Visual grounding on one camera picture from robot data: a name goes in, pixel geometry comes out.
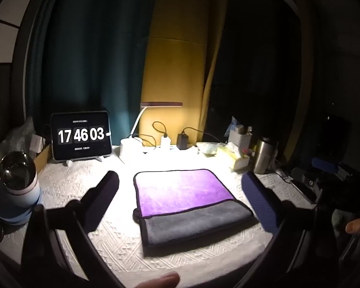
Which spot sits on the white woven basket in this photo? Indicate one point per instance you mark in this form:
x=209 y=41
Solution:
x=238 y=139

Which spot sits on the white patterned tablecloth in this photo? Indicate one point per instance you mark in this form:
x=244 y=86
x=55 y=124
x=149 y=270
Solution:
x=114 y=246

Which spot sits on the white charger plug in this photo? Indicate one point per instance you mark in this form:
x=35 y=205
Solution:
x=165 y=142

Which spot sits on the crumpled plastic packet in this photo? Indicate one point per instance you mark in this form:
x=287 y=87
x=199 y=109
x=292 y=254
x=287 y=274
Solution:
x=208 y=148

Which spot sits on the clear plastic bag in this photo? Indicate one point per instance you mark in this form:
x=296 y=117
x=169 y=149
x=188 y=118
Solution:
x=21 y=135

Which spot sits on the teal curtain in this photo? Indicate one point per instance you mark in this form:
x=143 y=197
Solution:
x=87 y=51

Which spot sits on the black power adapter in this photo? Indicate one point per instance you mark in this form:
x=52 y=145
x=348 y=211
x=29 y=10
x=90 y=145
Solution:
x=183 y=141

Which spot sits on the person's right hand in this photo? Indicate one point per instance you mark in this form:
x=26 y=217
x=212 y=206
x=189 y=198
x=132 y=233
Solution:
x=355 y=225

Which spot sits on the yellow curtain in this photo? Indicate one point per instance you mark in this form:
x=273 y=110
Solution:
x=180 y=60

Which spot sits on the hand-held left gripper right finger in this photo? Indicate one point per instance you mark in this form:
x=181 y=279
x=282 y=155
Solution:
x=258 y=198

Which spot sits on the yellow tissue box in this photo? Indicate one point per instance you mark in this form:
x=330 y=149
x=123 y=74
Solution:
x=235 y=159

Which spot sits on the white desk lamp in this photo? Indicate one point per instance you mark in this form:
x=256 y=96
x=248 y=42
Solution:
x=132 y=148

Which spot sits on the purple and grey towel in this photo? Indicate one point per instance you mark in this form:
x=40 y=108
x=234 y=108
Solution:
x=183 y=199

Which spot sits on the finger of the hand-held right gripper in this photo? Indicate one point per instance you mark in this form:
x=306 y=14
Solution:
x=303 y=183
x=324 y=164

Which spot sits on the person's left hand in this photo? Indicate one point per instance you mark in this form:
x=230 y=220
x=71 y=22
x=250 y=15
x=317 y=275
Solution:
x=159 y=281

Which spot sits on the blue thermos with steel lid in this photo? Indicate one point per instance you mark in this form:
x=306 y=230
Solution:
x=16 y=192

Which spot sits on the white power strip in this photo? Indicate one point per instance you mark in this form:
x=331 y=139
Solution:
x=174 y=149

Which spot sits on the tablet with clock display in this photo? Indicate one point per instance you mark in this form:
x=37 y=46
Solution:
x=81 y=135

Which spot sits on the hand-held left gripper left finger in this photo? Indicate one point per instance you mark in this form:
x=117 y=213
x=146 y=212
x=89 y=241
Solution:
x=106 y=186

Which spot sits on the cardboard box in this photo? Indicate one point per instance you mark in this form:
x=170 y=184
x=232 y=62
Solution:
x=43 y=157

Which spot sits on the white tablet stand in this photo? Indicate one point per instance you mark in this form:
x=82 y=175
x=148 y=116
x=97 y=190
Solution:
x=70 y=162

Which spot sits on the stainless steel bottle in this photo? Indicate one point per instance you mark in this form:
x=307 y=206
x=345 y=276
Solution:
x=262 y=156

